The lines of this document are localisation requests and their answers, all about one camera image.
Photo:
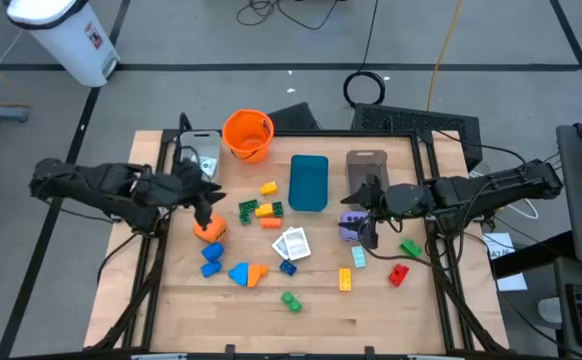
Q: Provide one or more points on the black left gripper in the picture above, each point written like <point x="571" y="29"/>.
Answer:
<point x="191" y="185"/>

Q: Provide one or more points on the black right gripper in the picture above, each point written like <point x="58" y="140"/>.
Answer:
<point x="406" y="201"/>

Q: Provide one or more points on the purple foam die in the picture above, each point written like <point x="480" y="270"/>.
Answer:
<point x="350" y="220"/>

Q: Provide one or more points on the orange foam die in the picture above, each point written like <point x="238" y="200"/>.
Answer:
<point x="216" y="232"/>

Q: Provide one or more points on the dark green lego wedge plate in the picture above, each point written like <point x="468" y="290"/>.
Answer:
<point x="247" y="206"/>

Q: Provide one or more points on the large blue peg block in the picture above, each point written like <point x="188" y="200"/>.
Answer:
<point x="212" y="252"/>

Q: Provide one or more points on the yellow peg block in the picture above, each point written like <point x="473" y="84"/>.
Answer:
<point x="268" y="188"/>

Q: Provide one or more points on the small blue block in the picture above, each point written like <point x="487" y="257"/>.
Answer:
<point x="211" y="269"/>

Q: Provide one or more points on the red block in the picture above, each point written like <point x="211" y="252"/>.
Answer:
<point x="398" y="275"/>

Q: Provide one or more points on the light blue rounded block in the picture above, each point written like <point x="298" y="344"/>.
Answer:
<point x="239" y="274"/>

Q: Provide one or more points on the orange peg block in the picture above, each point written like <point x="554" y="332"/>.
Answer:
<point x="256" y="274"/>

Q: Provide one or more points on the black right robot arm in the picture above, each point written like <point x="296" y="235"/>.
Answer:
<point x="496" y="185"/>

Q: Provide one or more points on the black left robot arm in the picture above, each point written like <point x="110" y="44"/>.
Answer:
<point x="101" y="185"/>

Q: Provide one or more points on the light blue lego plate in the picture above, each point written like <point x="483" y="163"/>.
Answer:
<point x="358" y="256"/>

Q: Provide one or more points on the smoky grey translucent bin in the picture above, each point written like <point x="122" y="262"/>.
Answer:
<point x="366" y="162"/>

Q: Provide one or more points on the bright green small brick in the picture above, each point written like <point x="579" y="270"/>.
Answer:
<point x="411" y="248"/>

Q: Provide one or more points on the small yellow lego brick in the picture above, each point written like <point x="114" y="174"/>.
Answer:
<point x="264" y="210"/>

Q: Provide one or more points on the clear light grey bin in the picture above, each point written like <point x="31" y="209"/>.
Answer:
<point x="200" y="145"/>

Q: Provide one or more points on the orange lego brick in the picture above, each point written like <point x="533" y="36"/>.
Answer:
<point x="271" y="223"/>

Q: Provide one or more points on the teal plastic bin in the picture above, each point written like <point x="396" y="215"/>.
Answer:
<point x="308" y="182"/>

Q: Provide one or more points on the dark green lego brick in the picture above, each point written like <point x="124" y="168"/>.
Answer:
<point x="278" y="209"/>

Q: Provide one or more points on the yellow flat lego brick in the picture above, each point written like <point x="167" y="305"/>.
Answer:
<point x="345" y="280"/>

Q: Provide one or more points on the white card box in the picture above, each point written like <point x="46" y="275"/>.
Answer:
<point x="297" y="244"/>

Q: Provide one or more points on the orange pumpkin bucket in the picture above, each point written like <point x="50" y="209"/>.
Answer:
<point x="248" y="135"/>

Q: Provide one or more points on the white card teal print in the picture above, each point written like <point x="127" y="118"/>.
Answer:
<point x="278" y="246"/>

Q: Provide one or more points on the dark blue lego brick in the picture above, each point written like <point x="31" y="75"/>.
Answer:
<point x="288" y="267"/>

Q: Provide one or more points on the black perforated computer case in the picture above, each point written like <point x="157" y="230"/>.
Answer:
<point x="416" y="122"/>

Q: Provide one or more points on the green two-stud block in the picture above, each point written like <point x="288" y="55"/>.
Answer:
<point x="291" y="302"/>

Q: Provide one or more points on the black flat panel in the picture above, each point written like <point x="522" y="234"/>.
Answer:
<point x="293" y="119"/>

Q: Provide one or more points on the white paper sheet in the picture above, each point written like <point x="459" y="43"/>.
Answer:
<point x="498" y="245"/>

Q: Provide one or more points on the grey computer mouse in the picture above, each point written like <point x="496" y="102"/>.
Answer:
<point x="550" y="310"/>

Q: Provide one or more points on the white trash bin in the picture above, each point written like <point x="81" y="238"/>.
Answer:
<point x="66" y="40"/>

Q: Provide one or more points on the grey floor stand base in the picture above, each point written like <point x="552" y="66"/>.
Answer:
<point x="1" y="112"/>

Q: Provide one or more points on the black aluminium table frame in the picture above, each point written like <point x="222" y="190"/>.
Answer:
<point x="331" y="133"/>

